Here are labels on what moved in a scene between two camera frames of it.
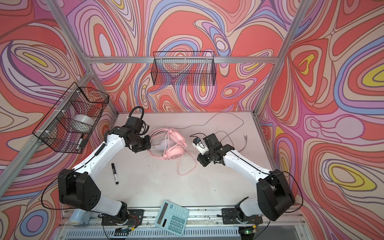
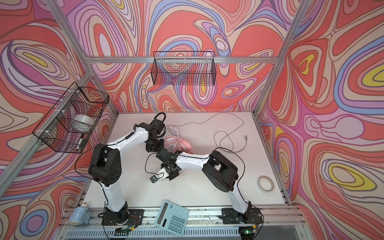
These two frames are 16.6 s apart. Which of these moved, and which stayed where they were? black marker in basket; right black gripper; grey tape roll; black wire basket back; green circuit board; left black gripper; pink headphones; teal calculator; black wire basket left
Moved: pink headphones; right black gripper; left black gripper
Stayed: teal calculator; black wire basket back; black wire basket left; green circuit board; grey tape roll; black marker in basket
